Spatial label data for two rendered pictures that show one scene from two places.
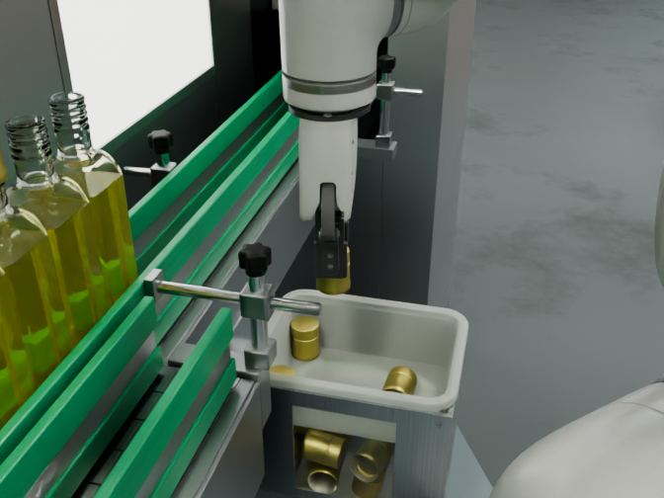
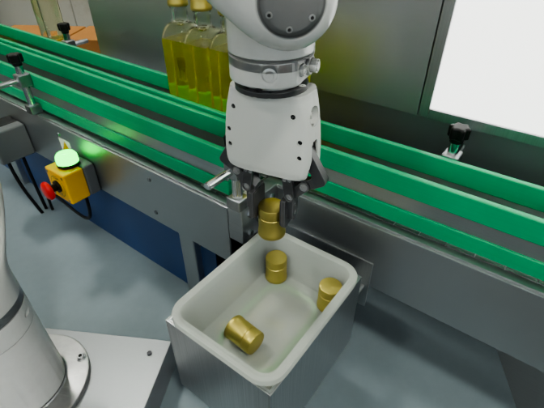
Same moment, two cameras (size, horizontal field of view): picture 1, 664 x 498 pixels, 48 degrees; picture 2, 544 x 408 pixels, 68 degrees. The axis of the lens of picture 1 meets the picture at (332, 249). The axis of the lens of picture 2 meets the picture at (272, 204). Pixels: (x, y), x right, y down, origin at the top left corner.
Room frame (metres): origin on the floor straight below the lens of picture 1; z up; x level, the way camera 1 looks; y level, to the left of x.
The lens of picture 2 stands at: (0.81, -0.37, 1.43)
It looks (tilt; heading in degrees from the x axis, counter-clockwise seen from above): 37 degrees down; 113
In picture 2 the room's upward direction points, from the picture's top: straight up
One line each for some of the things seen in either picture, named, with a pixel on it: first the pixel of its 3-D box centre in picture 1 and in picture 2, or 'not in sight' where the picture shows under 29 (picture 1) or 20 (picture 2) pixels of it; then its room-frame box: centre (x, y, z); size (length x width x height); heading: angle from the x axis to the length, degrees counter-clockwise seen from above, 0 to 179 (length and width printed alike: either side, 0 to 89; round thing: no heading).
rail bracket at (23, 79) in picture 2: not in sight; (14, 88); (-0.01, 0.19, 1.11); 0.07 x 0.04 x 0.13; 76
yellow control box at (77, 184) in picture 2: not in sight; (73, 180); (0.15, 0.13, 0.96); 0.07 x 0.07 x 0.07; 76
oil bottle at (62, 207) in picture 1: (61, 292); not in sight; (0.54, 0.23, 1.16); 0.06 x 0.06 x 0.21; 76
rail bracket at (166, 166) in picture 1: (150, 182); (452, 161); (0.87, 0.23, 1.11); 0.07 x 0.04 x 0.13; 76
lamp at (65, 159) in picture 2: not in sight; (66, 158); (0.15, 0.13, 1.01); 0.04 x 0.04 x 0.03
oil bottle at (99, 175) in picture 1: (95, 259); not in sight; (0.60, 0.22, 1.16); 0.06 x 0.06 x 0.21; 76
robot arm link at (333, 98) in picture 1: (329, 85); (273, 65); (0.66, 0.00, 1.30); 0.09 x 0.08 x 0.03; 177
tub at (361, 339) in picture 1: (361, 371); (269, 311); (0.67, -0.03, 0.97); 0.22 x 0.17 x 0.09; 76
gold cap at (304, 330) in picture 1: (304, 338); (329, 295); (0.74, 0.03, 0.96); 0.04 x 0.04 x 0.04
